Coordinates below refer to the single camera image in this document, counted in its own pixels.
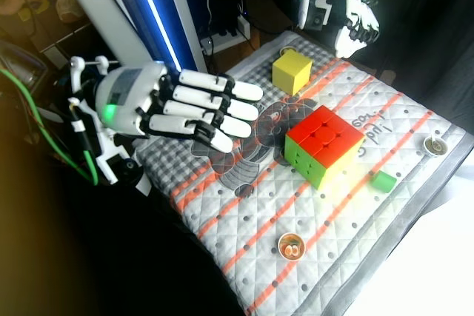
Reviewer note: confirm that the red and white puzzle cube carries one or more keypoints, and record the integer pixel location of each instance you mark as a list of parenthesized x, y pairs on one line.
[(322, 142)]

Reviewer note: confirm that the yellow block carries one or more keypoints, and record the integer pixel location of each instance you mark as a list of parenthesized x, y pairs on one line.
[(290, 72)]

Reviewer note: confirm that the green cylinder block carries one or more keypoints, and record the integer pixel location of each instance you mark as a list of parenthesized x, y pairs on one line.
[(383, 181)]

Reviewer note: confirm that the toy ramen bowl with eggs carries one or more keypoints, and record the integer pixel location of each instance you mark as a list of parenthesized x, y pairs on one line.
[(291, 246)]

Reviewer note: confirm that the white power adapter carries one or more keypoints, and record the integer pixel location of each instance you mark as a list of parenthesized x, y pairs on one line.
[(243, 23)]

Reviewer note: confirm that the white column with blue light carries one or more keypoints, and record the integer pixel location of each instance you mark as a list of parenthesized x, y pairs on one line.
[(111, 9)]

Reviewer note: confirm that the white power strip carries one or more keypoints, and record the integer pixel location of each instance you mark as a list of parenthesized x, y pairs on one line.
[(222, 41)]

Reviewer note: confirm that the toy bowl of yellow soup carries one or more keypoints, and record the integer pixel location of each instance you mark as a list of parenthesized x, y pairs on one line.
[(287, 50)]

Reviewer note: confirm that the grey quilt with printed bear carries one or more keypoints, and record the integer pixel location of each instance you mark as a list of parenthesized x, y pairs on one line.
[(296, 205)]

